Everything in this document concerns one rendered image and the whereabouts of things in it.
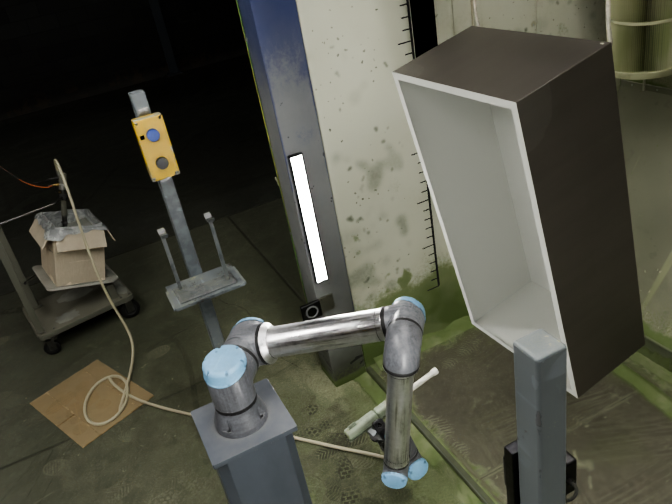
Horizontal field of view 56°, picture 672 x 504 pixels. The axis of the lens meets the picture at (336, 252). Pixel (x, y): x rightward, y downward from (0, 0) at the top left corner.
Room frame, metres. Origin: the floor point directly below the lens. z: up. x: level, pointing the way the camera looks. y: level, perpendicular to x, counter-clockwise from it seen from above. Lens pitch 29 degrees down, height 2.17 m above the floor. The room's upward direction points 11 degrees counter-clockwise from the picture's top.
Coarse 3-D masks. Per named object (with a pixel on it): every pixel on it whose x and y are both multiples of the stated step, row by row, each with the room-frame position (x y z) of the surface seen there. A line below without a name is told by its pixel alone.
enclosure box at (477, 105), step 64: (448, 64) 2.01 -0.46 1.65; (512, 64) 1.83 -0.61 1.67; (576, 64) 1.67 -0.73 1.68; (448, 128) 2.22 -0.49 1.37; (512, 128) 2.21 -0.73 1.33; (576, 128) 1.67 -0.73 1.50; (448, 192) 2.21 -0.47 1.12; (512, 192) 2.32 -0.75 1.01; (576, 192) 1.68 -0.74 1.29; (512, 256) 2.33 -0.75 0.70; (576, 256) 1.68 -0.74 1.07; (512, 320) 2.17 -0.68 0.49; (576, 320) 1.68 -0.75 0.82; (640, 320) 1.81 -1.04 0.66; (576, 384) 1.68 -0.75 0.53
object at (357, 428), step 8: (424, 376) 2.12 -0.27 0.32; (432, 376) 2.12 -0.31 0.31; (416, 384) 2.10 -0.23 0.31; (376, 408) 2.03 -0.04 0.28; (384, 408) 2.02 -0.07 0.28; (368, 416) 2.00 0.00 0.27; (376, 416) 2.00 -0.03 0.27; (384, 416) 2.01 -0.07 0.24; (352, 424) 1.98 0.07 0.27; (360, 424) 1.97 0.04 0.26; (368, 424) 1.98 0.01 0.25; (344, 432) 1.97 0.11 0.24; (352, 432) 1.95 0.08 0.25; (360, 432) 1.96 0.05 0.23; (352, 440) 1.94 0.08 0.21
